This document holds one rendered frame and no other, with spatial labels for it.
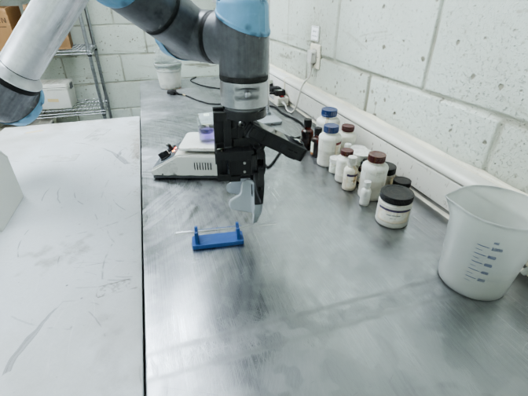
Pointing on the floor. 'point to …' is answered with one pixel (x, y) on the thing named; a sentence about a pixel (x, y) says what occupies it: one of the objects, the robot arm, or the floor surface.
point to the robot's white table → (74, 262)
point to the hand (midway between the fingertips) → (256, 210)
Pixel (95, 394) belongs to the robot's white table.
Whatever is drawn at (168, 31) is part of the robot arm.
